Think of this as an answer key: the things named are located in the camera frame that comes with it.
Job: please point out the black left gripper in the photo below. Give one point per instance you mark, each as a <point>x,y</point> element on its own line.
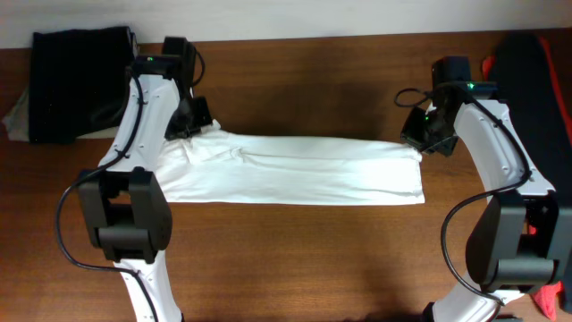
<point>202,113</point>

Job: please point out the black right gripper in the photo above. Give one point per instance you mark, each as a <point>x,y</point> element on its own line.
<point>410,133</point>

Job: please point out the white t-shirt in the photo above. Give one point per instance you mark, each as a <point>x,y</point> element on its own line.
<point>220,166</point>

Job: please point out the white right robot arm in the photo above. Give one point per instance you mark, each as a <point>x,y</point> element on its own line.
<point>522,240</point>

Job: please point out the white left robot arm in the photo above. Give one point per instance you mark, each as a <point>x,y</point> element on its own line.
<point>125,210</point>

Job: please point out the black garment at right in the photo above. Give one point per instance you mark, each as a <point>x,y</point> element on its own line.
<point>525,73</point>

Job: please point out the folded black garment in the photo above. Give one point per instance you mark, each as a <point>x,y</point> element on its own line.
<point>77,82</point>

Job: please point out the folded beige garment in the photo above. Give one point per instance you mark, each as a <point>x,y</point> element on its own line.
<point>16,123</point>

